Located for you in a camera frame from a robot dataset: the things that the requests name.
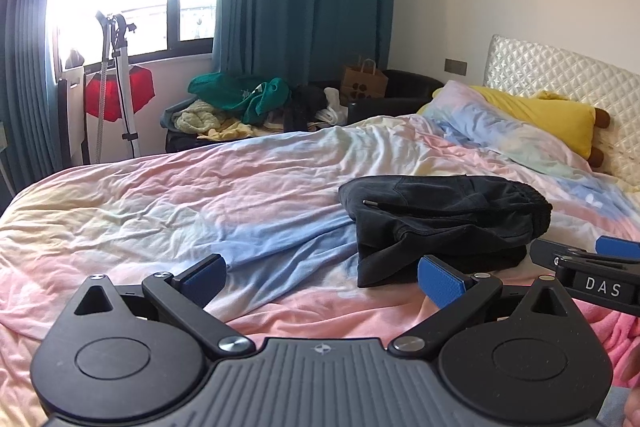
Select cream knitted garment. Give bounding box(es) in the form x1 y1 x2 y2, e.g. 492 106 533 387
172 99 222 134

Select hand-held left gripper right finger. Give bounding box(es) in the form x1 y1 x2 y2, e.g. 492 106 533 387
389 255 581 358

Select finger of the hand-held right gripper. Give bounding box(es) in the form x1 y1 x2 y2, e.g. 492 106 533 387
596 236 640 262
530 238 599 269

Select pale yellow cloth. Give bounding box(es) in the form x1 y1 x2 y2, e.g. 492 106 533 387
197 119 257 142

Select brown paper bag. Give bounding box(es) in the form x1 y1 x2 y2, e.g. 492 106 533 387
341 59 390 100

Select black garment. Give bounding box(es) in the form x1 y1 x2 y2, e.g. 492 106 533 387
284 84 327 134

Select red garment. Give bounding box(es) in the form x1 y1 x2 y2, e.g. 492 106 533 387
84 66 156 123

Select yellow plush pillow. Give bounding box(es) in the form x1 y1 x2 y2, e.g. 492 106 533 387
432 86 614 168

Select white quilted headboard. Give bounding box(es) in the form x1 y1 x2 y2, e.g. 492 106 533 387
482 34 640 188

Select pastel tie-dye pillow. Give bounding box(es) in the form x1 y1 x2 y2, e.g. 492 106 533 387
417 81 601 174

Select pastel tie-dye duvet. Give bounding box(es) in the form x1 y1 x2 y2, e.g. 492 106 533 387
0 112 640 427

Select green garment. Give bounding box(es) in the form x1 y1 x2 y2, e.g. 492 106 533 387
189 72 292 124

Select white cloth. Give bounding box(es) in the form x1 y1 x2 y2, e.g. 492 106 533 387
315 87 349 126

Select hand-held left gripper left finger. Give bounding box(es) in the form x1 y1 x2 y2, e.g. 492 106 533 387
74 253 255 360

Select black pants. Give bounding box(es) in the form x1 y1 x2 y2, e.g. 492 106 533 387
338 174 553 289

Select pink fleece blanket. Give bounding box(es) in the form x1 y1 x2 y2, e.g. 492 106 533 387
590 302 640 360

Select standing garment steamer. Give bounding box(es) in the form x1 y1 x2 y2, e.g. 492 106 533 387
95 11 142 158

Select black armchair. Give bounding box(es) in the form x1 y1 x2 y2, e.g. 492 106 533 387
345 69 446 126

